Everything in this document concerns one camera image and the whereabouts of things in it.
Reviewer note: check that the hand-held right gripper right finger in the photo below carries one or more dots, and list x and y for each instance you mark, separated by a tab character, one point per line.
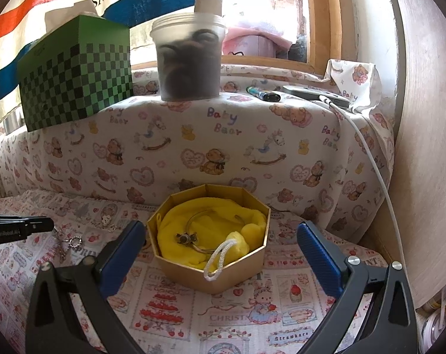
318	258

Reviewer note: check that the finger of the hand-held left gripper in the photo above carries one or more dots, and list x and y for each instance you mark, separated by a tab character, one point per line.
20	229

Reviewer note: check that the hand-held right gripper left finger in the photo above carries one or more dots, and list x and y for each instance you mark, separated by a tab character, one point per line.
121	258

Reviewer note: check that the gold bangle with charm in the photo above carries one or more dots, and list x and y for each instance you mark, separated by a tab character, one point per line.
186	238

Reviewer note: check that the strawberry print mat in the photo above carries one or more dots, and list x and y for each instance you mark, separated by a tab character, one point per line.
193	313

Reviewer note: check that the yellow cloth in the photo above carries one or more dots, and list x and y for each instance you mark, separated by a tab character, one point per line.
204	208

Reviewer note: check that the bear print cloth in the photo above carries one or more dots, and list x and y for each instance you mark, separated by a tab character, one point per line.
245	140

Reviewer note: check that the light wooden panel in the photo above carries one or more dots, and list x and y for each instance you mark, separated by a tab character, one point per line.
429	136

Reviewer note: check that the grey power bank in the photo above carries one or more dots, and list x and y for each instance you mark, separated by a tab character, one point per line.
307	91

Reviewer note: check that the teal and black pen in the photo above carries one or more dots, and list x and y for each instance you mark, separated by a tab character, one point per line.
258	94

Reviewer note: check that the clear plastic lidded container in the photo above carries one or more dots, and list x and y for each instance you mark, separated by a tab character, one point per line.
187	66

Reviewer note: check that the orange blue striped towel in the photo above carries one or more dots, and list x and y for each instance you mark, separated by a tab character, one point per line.
31	18

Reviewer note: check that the pink white container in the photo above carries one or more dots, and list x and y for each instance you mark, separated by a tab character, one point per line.
252	42

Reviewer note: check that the white tissue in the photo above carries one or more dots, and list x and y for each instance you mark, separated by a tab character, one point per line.
80	7

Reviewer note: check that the wooden window frame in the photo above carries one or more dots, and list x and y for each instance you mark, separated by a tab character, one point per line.
328	18

